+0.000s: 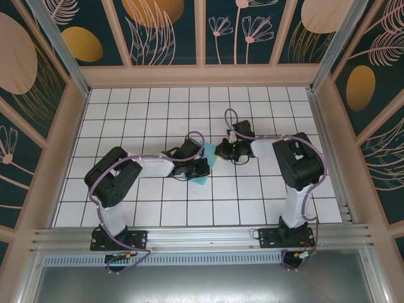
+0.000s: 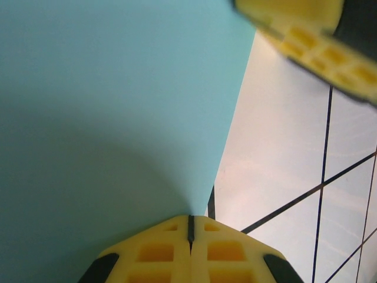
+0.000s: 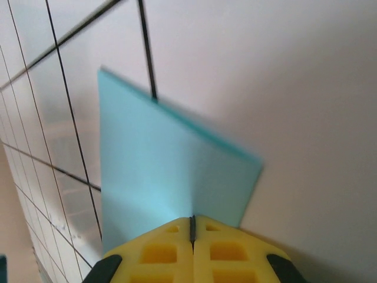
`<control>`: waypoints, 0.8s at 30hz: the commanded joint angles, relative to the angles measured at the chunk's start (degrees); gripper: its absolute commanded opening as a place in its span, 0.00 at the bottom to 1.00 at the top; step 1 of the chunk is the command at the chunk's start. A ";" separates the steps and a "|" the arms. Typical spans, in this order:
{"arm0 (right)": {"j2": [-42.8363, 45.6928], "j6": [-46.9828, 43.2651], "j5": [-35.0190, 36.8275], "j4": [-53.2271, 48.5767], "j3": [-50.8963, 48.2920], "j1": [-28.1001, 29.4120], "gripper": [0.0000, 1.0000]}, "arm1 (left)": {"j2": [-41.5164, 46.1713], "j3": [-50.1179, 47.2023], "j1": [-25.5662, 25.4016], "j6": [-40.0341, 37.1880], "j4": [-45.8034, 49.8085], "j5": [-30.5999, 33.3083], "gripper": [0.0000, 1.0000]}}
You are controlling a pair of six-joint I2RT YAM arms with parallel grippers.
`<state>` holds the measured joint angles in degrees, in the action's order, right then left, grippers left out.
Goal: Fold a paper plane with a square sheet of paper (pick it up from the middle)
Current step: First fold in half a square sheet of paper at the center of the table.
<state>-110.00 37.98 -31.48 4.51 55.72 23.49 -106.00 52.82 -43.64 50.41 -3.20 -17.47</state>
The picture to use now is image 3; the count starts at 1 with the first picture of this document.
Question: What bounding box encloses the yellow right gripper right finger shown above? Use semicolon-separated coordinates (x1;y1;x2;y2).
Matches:
190;215;309;283

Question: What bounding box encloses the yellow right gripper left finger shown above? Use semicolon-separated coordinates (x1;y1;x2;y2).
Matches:
84;216;195;283

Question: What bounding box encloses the teal cloth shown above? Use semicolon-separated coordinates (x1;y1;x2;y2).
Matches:
97;66;264;257

